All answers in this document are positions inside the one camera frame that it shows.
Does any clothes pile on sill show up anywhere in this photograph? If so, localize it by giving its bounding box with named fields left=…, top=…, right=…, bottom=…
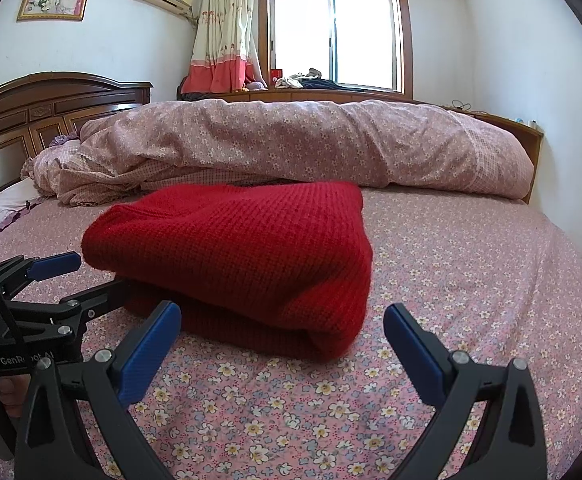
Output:
left=275, top=68, right=342, bottom=90

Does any red knitted sweater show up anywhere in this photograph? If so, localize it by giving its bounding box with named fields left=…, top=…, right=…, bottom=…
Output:
left=82, top=182, right=372, bottom=362

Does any wooden framed window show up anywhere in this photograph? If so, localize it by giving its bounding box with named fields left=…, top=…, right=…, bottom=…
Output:
left=257, top=0, right=413, bottom=98

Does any pink floral bed sheet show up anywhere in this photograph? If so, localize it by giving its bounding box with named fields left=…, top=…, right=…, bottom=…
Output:
left=0, top=184, right=582, bottom=480

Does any cream and red curtain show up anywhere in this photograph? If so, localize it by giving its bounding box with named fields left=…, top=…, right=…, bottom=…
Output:
left=180, top=0, right=264, bottom=94

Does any small red box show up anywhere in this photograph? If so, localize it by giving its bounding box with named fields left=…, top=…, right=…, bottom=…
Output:
left=269, top=68, right=282, bottom=84

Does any dark wooden headboard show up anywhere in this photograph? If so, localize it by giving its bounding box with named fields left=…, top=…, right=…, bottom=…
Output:
left=0, top=72, right=153, bottom=192

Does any pink floral duvet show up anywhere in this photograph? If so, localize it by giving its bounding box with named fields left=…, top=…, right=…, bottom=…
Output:
left=22, top=99, right=534, bottom=206

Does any white purple pillow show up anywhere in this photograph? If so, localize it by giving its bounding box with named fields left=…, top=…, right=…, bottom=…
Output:
left=0, top=178, right=44, bottom=232

